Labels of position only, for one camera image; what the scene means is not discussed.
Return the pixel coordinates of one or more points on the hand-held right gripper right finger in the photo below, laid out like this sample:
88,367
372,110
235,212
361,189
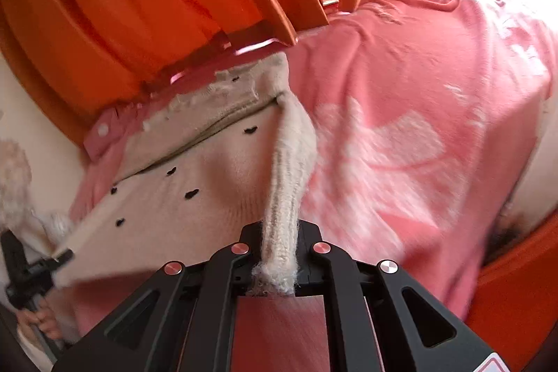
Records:
333,269

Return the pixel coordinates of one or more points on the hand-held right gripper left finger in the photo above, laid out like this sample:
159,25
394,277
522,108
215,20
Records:
223,269

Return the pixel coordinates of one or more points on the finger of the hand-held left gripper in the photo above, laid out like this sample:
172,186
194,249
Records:
56,259

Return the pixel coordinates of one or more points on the cream sweater with black dots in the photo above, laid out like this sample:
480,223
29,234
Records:
187,176

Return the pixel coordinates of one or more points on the person's left hand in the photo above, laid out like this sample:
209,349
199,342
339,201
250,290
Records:
45,322

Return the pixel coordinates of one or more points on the white fluffy cloth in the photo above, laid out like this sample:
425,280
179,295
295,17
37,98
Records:
17,189

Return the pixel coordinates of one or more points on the pink buttoned cloth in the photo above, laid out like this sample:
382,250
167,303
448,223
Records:
109,132

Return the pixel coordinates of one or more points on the pink blanket with white print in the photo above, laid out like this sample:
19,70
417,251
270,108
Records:
392,136

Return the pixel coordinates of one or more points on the orange cloth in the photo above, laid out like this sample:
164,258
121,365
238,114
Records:
518,302

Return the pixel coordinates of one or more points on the white bed sheet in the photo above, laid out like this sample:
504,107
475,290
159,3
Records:
538,184

